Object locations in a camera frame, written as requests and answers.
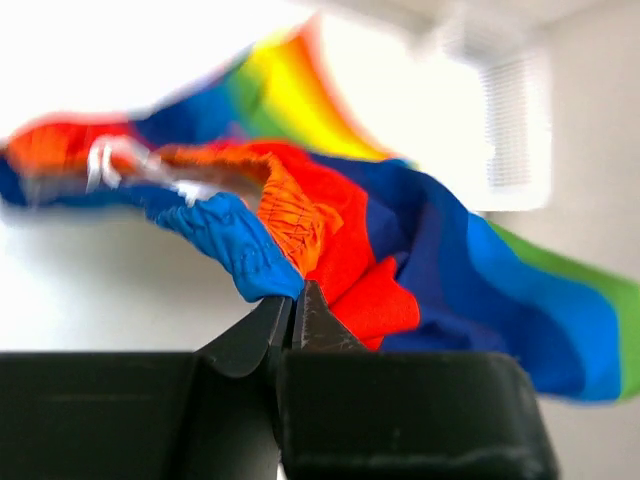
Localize rainbow striped shorts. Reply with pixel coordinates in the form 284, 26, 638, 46
1, 24, 639, 402

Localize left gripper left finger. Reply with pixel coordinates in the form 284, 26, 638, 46
1, 297, 292, 479

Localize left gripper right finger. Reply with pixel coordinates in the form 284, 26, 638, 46
277, 282, 560, 479

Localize white plastic mesh basket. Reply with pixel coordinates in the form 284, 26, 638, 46
319, 1, 551, 212

